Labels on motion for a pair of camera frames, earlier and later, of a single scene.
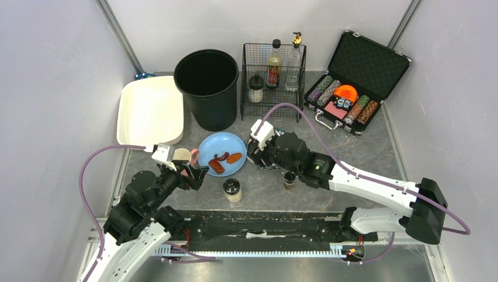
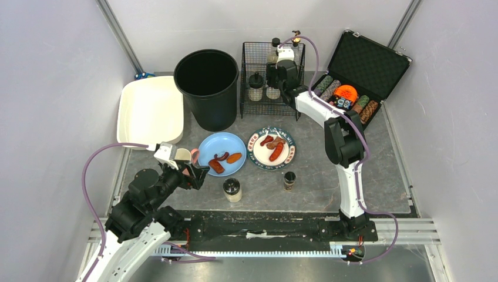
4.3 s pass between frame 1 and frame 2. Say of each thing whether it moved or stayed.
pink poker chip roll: stayed
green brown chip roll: stayed
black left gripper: stayed
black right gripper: moved
